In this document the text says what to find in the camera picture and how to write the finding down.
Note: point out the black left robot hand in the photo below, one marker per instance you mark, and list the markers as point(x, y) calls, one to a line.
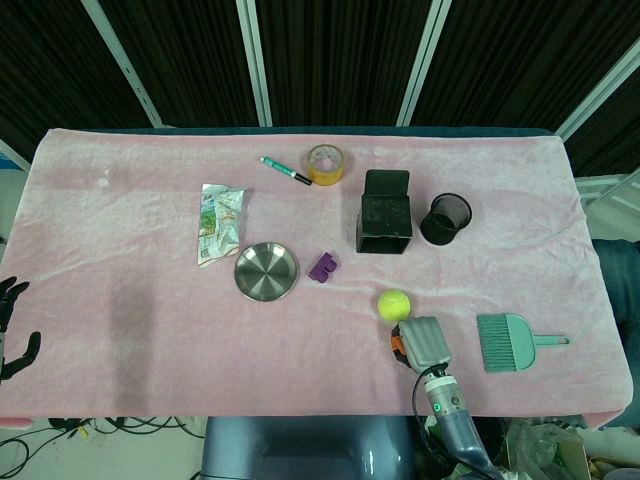
point(10, 300)

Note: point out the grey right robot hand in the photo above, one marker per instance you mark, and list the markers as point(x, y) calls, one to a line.
point(425, 342)

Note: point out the pink fleece table cloth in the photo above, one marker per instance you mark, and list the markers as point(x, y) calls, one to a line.
point(150, 250)

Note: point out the blue grey robot torso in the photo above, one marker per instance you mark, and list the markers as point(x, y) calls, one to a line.
point(300, 450)

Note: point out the green white marker pen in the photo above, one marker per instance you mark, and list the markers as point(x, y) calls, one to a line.
point(280, 168)

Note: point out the purple plastic building block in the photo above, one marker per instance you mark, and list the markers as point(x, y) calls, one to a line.
point(321, 270)

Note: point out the white double partition post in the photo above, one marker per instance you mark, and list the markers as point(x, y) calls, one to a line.
point(255, 65)

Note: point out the clear plastic bag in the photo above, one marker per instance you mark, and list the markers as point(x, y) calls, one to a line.
point(540, 445)

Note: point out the crumpled snack packet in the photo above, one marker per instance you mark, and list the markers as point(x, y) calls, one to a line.
point(220, 220)

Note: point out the black mesh pen cup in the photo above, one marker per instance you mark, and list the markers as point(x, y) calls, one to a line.
point(442, 232)

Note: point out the round stainless steel plate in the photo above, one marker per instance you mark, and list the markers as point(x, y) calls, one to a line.
point(266, 272)

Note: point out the black open cardboard box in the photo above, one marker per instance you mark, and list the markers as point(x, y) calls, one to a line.
point(385, 215)

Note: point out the yellow packing tape roll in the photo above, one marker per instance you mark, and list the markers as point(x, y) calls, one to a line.
point(327, 175)

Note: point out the dark blue chair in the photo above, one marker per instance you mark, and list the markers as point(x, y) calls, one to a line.
point(620, 275)

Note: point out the yellow tennis ball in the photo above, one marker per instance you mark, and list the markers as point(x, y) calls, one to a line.
point(394, 305)

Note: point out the teal dustpan brush set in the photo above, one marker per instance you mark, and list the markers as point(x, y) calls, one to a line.
point(505, 345)

